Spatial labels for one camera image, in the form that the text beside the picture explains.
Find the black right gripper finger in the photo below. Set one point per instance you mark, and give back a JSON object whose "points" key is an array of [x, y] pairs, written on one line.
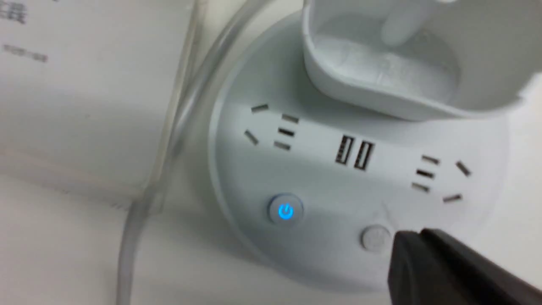
{"points": [[432, 267]]}

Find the white desk lamp power base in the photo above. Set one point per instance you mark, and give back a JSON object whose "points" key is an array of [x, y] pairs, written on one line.
{"points": [[350, 120]]}

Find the self-driving textbook on top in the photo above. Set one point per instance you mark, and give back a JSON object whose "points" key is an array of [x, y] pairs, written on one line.
{"points": [[89, 89]]}

